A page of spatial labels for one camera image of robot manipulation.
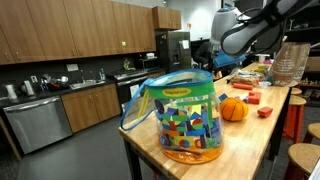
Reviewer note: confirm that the lower wooden cabinets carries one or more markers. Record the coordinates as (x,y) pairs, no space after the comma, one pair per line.
(89,107)

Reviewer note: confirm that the clear brown printed bag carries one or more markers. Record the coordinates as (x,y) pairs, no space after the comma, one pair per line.
(289,66)

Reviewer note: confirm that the wooden stool near right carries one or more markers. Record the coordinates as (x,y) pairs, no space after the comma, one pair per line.
(303,158)

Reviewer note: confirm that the kitchen sink with faucet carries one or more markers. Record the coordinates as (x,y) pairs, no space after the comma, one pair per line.
(85,82)

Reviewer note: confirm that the white pitcher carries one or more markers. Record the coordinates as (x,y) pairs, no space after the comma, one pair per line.
(11,91)

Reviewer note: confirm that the stainless steel oven range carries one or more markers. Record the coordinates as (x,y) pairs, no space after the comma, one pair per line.
(127,83)

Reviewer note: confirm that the orange plush ball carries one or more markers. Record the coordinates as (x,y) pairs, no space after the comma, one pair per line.
(234,109)

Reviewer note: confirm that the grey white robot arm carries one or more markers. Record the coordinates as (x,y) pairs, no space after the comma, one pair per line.
(233,34)

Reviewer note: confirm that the person in dark jacket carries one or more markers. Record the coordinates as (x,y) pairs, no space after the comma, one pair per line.
(203,56)

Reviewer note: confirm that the small red foam block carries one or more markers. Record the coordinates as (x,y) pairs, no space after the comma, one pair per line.
(265,112)

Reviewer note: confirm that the red arch foam block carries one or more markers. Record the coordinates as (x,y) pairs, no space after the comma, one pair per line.
(254,97)

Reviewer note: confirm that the black microwave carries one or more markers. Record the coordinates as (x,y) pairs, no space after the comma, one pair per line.
(148,64)

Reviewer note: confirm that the electric kettle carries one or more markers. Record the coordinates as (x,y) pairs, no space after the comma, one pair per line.
(27,88)

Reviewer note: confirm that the stainless steel dishwasher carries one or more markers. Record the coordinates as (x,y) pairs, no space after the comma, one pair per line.
(39,123)

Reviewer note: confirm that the clear bag of foam blocks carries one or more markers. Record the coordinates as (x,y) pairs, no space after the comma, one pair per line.
(186,109)

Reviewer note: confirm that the wooden stool middle right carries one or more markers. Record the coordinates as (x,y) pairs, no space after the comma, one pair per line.
(313,131)

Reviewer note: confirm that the stainless steel refrigerator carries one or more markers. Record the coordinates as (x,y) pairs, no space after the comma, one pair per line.
(174,50)

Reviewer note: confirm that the wooden cabinets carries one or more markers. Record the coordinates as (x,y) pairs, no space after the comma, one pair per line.
(89,107)
(44,30)

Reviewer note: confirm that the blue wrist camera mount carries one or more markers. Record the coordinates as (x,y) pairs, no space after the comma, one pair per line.
(223,59)

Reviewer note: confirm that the upper wooden cabinets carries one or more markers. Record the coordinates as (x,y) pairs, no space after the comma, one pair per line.
(44,30)

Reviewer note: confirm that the blue foam block on table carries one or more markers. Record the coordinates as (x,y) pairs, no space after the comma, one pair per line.
(222,97)

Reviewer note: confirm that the bagged bread loaf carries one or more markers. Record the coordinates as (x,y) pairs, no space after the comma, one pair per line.
(247,77)

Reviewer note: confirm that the wooden stool orange legs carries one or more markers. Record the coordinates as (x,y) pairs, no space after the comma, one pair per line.
(294,119)

